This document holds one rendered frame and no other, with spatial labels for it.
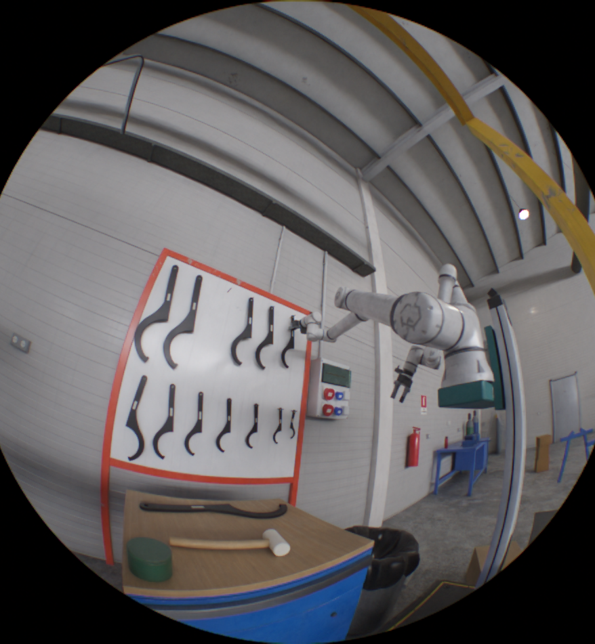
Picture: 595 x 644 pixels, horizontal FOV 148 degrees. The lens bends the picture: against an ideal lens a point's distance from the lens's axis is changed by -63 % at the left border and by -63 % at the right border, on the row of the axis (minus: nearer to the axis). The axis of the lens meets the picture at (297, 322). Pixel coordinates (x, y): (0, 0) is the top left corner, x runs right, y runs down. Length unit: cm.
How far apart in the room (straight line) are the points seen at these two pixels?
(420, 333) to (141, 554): 84
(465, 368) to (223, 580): 84
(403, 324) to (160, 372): 139
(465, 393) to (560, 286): 1018
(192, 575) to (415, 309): 88
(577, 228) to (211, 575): 215
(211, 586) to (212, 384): 132
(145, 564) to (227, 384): 136
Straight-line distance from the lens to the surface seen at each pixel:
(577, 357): 1005
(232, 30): 609
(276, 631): 86
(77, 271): 189
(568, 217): 185
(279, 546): 73
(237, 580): 64
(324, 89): 574
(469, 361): 77
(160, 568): 58
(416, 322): 66
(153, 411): 157
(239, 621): 73
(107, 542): 194
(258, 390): 176
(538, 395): 964
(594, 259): 170
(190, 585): 61
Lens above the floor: 136
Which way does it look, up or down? 25 degrees up
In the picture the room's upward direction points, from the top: 6 degrees clockwise
